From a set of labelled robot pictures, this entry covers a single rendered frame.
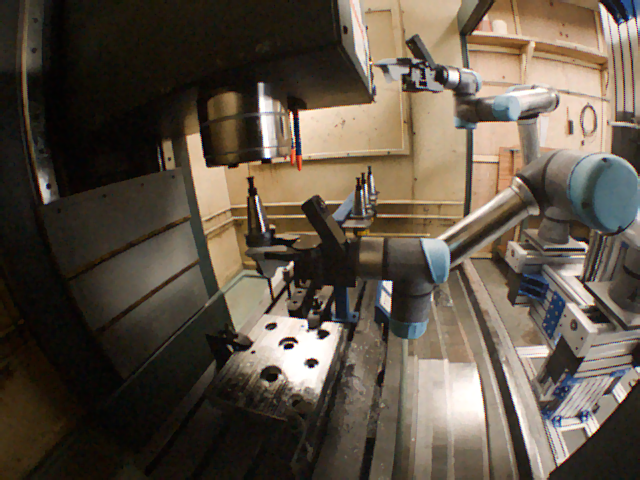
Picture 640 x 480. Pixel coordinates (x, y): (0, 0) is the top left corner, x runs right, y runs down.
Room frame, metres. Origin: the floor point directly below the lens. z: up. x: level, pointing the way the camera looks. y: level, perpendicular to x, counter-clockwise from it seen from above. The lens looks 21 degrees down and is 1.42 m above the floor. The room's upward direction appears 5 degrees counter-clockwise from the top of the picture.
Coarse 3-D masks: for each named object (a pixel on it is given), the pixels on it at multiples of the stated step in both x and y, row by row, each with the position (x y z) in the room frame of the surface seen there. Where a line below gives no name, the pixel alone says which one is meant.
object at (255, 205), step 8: (248, 200) 0.45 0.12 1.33; (256, 200) 0.45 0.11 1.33; (248, 208) 0.45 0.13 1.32; (256, 208) 0.45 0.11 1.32; (248, 216) 0.45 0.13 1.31; (256, 216) 0.45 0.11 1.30; (264, 216) 0.45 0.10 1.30; (248, 224) 0.45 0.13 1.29; (256, 224) 0.44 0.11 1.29; (264, 224) 0.45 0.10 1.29; (248, 232) 0.45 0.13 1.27; (256, 232) 0.44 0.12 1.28
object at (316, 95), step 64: (128, 0) 0.39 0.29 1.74; (192, 0) 0.34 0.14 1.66; (256, 0) 0.31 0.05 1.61; (320, 0) 0.29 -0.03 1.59; (64, 64) 0.47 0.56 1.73; (128, 64) 0.39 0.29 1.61; (192, 64) 0.34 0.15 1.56; (256, 64) 0.32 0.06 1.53; (320, 64) 0.34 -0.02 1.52; (128, 128) 0.49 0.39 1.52; (192, 128) 0.74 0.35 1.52
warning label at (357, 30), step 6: (354, 12) 0.43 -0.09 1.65; (354, 18) 0.42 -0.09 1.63; (354, 24) 0.41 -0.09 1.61; (354, 30) 0.40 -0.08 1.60; (360, 30) 0.50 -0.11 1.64; (354, 36) 0.39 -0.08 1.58; (360, 36) 0.48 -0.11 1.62; (354, 42) 0.39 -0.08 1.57; (360, 42) 0.47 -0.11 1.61; (360, 48) 0.46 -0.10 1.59; (360, 54) 0.45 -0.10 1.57; (360, 60) 0.44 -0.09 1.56; (366, 72) 0.53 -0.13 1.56
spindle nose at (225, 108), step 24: (216, 96) 0.38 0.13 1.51; (240, 96) 0.38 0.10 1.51; (264, 96) 0.40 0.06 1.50; (216, 120) 0.39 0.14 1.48; (240, 120) 0.38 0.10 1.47; (264, 120) 0.40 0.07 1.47; (288, 120) 0.45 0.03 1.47; (216, 144) 0.39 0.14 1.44; (240, 144) 0.38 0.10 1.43; (264, 144) 0.39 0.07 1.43; (288, 144) 0.44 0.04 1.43
